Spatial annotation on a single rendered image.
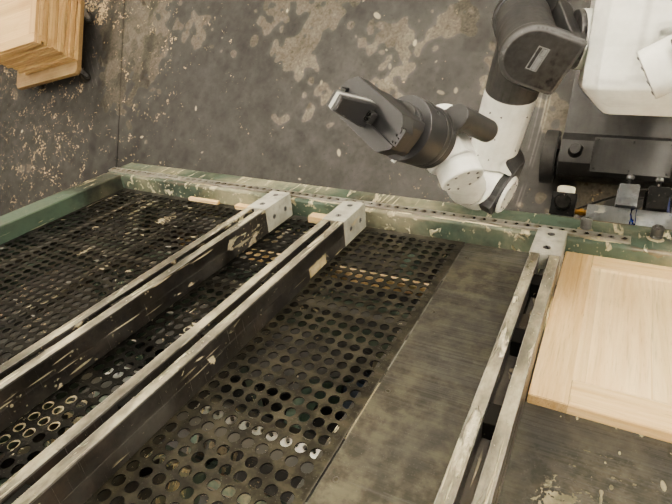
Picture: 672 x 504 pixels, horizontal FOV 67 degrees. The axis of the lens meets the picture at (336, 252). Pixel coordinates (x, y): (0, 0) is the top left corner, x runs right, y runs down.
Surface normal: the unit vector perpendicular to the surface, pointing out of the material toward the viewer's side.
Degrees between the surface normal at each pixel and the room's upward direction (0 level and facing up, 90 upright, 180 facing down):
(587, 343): 58
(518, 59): 54
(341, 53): 0
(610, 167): 0
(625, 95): 68
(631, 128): 0
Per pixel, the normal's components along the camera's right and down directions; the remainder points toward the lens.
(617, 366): -0.07, -0.88
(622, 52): -0.47, 0.31
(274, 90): -0.43, -0.08
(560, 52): -0.13, 0.74
